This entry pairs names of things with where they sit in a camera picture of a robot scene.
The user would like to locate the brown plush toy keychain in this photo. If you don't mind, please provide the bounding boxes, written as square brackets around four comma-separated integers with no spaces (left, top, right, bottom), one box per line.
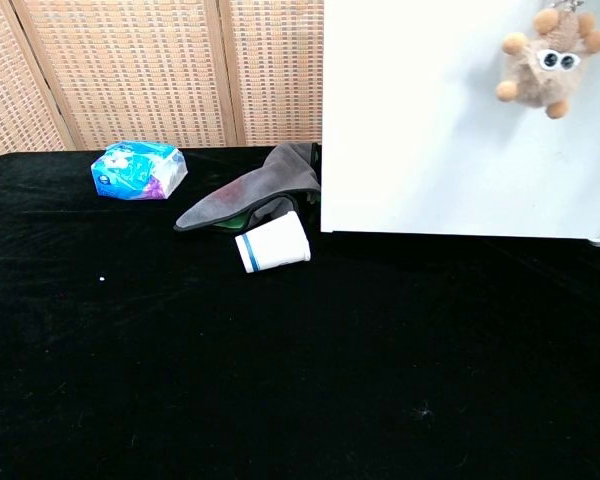
[495,0,600,120]

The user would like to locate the white paper cup blue stripes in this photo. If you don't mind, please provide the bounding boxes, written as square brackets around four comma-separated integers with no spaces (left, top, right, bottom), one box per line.
[234,210,312,274]

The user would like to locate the grey cloth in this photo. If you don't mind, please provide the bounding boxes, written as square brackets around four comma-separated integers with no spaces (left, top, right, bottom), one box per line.
[174,141,322,233]

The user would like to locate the green object under cloth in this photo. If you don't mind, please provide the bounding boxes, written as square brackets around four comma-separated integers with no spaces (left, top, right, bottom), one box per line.
[210,213,252,235]

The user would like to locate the black table cloth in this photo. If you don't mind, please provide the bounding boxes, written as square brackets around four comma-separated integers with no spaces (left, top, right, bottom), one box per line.
[0,145,600,480]

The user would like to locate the white board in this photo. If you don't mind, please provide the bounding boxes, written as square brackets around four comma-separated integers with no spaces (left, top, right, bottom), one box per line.
[320,0,600,250]

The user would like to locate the blue tissue pack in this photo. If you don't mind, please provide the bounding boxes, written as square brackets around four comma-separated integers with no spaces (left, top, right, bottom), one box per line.
[90,140,189,201]

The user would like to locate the woven folding screen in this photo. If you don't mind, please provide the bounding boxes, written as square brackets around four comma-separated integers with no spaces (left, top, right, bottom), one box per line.
[0,0,326,166]

